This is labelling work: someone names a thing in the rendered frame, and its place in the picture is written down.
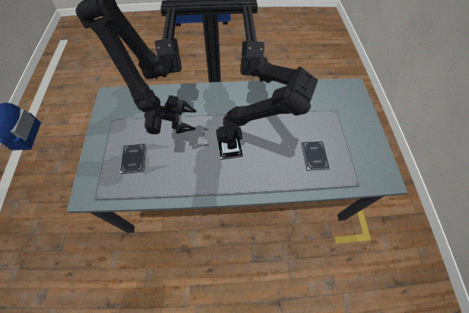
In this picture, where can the white well plate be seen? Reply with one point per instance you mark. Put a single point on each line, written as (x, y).
(226, 150)

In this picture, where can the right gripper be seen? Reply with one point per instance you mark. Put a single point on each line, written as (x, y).
(175, 123)

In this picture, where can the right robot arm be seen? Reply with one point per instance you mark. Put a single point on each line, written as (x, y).
(109, 28)

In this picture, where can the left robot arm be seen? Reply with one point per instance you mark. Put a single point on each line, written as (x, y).
(294, 98)

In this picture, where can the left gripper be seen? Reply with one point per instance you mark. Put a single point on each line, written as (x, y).
(239, 133)

